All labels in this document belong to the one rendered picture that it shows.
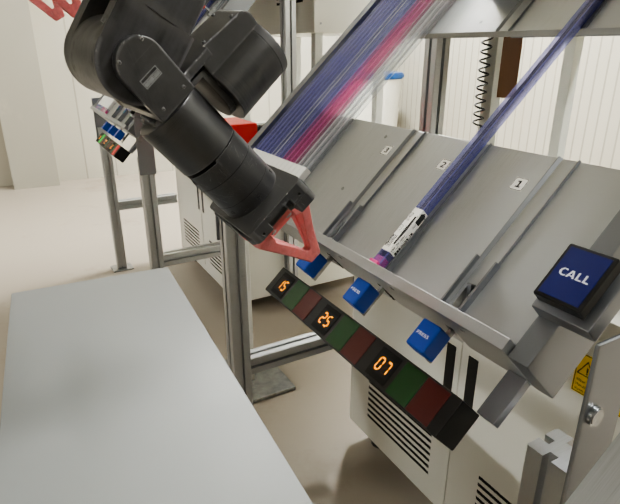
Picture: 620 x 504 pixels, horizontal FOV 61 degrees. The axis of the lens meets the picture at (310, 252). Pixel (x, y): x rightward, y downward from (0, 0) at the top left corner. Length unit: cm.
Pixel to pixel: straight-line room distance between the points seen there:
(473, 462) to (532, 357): 64
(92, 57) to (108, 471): 35
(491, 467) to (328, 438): 54
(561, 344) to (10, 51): 405
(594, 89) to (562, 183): 309
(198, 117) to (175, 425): 31
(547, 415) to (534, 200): 44
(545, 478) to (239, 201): 35
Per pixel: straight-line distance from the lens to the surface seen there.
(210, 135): 43
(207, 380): 63
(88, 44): 40
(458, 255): 55
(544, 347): 46
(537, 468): 51
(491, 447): 103
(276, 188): 46
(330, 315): 61
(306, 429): 149
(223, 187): 44
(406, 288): 53
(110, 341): 73
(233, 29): 44
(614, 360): 45
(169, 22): 40
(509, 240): 54
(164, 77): 40
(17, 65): 426
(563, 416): 89
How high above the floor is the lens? 95
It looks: 21 degrees down
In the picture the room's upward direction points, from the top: straight up
